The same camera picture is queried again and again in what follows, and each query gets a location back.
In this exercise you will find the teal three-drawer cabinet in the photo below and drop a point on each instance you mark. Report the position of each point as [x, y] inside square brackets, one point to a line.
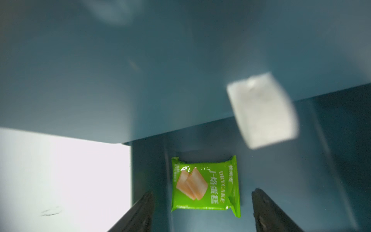
[97, 97]

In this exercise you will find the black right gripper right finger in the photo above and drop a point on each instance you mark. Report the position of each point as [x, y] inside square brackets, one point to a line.
[269, 217]

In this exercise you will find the green cookie packet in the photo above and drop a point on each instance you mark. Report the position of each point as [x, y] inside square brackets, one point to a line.
[206, 186]

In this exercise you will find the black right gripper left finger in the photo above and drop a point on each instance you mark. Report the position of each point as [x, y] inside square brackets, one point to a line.
[139, 217]

